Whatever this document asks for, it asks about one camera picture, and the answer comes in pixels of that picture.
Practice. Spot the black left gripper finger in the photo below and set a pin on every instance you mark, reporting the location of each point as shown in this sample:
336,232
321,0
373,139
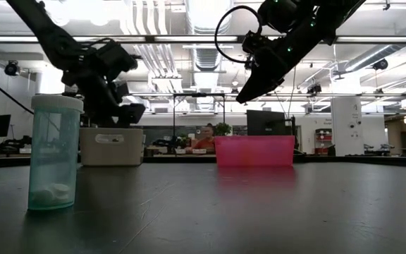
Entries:
106,118
130,113

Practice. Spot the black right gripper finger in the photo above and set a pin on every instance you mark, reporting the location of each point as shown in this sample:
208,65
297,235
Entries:
264,88
254,81

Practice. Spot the teal pill bottle white pills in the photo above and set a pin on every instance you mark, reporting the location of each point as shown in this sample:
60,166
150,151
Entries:
53,158

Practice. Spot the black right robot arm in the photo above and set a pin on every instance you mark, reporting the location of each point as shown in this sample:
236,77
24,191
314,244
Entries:
330,14

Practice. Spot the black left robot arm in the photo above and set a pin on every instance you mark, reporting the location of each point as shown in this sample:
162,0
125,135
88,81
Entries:
48,31

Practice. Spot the white plastic bin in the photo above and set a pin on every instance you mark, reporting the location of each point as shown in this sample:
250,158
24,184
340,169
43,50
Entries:
111,153

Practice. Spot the pink plastic bin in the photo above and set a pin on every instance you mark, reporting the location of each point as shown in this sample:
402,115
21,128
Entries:
254,151

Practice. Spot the green potted plant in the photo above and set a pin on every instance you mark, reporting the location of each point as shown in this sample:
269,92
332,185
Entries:
223,128

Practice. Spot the person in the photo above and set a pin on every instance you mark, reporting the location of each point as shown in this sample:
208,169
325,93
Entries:
204,143

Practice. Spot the red shelf unit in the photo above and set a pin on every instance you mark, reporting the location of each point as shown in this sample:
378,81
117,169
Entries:
323,150

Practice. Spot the white column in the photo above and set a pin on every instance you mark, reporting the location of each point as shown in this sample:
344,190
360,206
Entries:
345,120

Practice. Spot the black spotlight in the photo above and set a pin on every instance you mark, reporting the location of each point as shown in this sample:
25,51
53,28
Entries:
12,68
380,64

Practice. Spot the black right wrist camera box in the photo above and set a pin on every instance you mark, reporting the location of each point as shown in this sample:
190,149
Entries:
256,42

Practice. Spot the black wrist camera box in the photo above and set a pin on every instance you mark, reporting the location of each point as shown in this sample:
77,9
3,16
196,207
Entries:
115,56
256,42

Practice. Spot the black aluminium rig frame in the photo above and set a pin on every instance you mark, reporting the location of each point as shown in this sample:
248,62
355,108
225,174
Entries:
241,39

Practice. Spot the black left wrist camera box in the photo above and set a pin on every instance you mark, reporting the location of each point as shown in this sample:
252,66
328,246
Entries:
115,56

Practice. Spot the black frame stand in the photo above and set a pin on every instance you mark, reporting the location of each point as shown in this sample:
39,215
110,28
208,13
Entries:
198,95

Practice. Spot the silver ventilation duct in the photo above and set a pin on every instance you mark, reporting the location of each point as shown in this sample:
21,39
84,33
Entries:
208,17

